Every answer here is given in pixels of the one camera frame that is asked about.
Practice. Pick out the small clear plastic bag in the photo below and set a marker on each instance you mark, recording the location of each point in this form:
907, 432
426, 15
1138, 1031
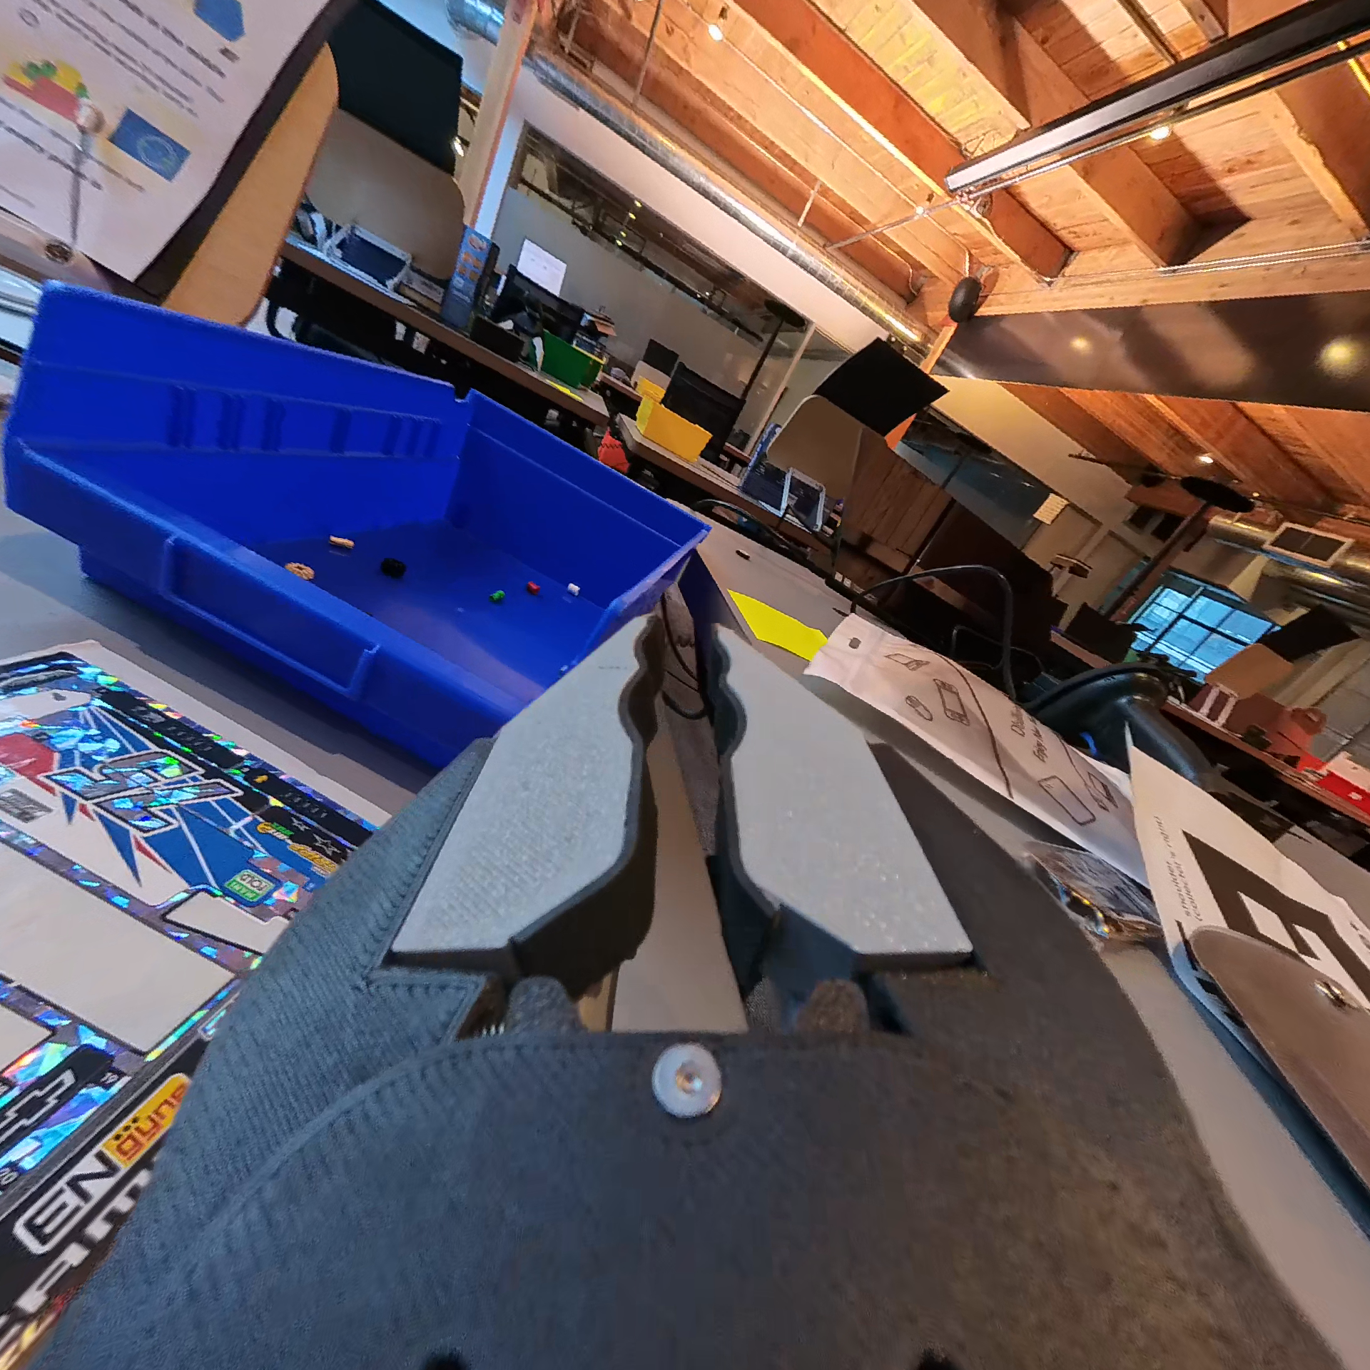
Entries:
1090, 892

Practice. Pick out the grey desk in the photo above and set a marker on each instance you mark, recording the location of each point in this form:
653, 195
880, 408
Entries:
781, 562

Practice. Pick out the yellow plastic bin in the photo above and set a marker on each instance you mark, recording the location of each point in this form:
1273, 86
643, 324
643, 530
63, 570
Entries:
674, 428

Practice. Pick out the blue plastic bin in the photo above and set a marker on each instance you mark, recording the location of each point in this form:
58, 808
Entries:
214, 451

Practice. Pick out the yellow paper note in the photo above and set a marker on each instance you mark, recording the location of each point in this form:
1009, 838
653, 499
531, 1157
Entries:
781, 626

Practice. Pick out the printed paper instruction sheet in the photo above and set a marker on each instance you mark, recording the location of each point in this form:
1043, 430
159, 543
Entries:
162, 64

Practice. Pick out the green plastic bin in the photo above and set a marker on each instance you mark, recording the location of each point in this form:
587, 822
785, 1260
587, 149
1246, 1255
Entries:
566, 362

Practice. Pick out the grey metal clip plate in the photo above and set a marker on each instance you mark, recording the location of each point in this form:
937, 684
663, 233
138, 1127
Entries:
1273, 1008

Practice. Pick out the orange fabric item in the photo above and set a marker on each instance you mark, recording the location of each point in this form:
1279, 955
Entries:
611, 451

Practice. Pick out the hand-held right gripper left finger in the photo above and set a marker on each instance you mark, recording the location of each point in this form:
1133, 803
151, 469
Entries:
533, 814

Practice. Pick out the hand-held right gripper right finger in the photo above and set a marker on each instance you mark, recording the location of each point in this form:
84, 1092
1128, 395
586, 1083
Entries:
835, 835

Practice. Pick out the holographic sticker sheet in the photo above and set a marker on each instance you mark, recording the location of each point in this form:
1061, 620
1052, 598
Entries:
128, 855

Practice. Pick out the black ceiling light rail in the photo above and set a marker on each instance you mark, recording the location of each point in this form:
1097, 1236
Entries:
1156, 91

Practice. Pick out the white document holder stand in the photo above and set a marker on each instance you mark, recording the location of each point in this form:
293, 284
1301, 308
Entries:
79, 170

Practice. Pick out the paper sheet with black marker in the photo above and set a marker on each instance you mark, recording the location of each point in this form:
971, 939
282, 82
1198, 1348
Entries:
1189, 847

